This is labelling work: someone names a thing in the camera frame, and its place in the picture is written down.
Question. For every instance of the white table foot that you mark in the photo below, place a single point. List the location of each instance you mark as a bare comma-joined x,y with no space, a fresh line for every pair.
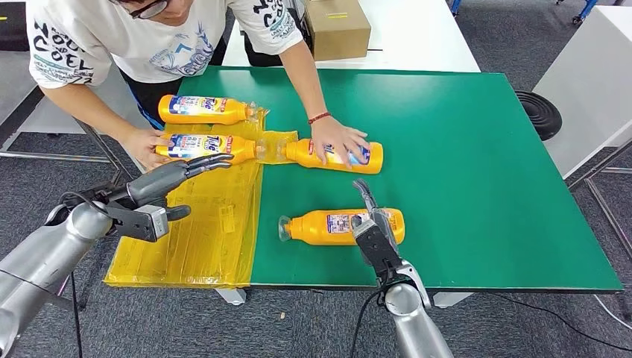
449,300
234,298

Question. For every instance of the blue frame piece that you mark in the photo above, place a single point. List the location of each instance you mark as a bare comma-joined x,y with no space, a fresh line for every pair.
454,6

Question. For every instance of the white table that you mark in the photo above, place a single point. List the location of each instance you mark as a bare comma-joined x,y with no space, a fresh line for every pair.
587,89

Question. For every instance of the black ribbed round stool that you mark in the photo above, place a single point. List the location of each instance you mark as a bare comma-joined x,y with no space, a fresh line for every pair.
540,116

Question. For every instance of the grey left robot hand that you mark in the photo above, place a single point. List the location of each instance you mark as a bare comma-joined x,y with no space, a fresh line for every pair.
153,185

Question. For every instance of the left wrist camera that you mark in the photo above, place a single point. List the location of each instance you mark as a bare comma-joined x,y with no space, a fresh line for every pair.
143,225

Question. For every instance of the person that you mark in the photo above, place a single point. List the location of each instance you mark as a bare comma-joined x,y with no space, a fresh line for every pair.
123,39

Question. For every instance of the yellow taped plastic sheet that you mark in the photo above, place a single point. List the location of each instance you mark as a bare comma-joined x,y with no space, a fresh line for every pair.
212,237

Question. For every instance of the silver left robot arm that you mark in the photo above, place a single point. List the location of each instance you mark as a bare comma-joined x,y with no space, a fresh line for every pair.
49,257

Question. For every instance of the blue wheeled cart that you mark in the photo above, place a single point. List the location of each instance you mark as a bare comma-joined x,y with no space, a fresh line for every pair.
585,10

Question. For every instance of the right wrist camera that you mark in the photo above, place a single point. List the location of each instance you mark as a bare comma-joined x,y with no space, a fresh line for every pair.
375,252

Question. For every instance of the steel leg frame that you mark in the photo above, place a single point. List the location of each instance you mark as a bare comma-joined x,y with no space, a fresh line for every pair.
600,165

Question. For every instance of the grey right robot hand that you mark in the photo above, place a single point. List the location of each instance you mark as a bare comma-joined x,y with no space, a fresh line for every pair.
385,227

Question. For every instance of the black eyeglasses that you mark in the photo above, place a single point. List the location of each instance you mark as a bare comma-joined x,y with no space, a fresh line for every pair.
150,10

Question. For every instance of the brown cardboard box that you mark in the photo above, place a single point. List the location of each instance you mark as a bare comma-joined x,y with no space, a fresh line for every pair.
337,34

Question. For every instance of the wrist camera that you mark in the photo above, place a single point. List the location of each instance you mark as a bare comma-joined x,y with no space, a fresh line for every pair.
143,225
375,252

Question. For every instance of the steel table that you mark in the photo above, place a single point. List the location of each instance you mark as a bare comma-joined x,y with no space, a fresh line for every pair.
15,99

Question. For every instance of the person's right hand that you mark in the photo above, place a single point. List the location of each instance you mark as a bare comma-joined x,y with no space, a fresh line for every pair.
143,148

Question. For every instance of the person's left hand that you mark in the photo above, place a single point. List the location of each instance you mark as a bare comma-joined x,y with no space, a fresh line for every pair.
335,141

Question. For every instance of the orange detergent bottle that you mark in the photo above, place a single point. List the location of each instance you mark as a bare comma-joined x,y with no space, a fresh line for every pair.
234,147
311,230
301,155
197,117

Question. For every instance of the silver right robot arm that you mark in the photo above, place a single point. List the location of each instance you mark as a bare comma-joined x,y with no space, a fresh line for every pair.
414,326

